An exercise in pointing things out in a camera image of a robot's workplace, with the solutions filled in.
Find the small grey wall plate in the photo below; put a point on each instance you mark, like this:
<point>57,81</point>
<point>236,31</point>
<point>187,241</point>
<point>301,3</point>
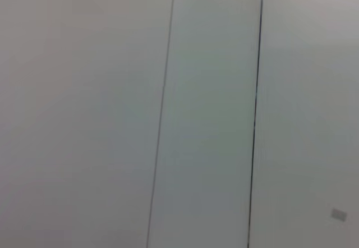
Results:
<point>338,214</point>

